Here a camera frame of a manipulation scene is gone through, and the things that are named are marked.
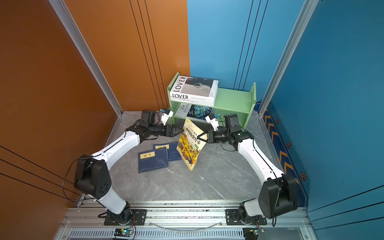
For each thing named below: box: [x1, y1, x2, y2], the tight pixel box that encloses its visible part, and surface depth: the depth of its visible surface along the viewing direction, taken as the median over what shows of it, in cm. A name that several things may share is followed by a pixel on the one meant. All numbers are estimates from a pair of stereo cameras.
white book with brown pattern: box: [170, 98, 215, 105], surface depth 87 cm
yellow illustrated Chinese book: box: [176, 117, 207, 171], surface depth 80 cm
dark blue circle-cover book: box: [174, 102, 215, 120], surface depth 105 cm
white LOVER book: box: [170, 75, 219, 101], surface depth 89 cm
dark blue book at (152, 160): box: [138, 147, 169, 174], surface depth 93 cm
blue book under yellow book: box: [153, 141, 182, 162], surface depth 98 cm
